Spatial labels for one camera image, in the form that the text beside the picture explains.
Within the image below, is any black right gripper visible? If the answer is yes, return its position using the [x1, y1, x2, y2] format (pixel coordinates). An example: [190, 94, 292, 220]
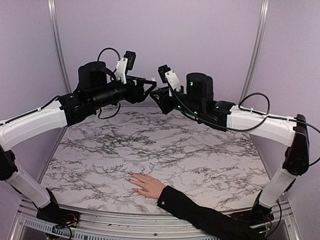
[149, 85, 204, 119]

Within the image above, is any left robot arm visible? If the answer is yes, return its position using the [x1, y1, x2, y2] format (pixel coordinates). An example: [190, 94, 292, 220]
[0, 58, 157, 223]

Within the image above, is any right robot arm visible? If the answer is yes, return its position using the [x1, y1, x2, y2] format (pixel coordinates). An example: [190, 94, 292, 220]
[150, 70, 311, 224]

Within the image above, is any black sleeved forearm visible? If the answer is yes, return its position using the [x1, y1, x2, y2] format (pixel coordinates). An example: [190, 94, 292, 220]
[157, 186, 266, 240]

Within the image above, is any person's bare hand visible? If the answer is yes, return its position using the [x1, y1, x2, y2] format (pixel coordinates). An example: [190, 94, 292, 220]
[125, 173, 166, 199]

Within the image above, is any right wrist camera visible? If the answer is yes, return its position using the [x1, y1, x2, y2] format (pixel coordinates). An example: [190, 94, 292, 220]
[158, 64, 184, 97]

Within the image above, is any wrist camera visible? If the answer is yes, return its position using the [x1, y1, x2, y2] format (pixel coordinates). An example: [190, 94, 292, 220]
[115, 51, 136, 85]
[158, 64, 184, 97]

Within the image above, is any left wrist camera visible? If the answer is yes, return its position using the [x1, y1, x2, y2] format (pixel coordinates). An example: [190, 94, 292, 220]
[115, 51, 136, 85]

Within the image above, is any left aluminium frame post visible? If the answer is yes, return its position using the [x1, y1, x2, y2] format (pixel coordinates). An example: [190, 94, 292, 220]
[47, 0, 72, 94]

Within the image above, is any aluminium frame post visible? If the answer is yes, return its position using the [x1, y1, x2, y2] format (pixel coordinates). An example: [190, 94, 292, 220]
[239, 0, 270, 101]
[47, 0, 72, 94]

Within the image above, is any front aluminium rail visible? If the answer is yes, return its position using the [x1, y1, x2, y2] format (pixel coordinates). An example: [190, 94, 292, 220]
[9, 203, 296, 240]

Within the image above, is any right aluminium frame post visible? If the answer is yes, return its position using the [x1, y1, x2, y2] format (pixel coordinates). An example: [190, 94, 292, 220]
[239, 0, 270, 101]

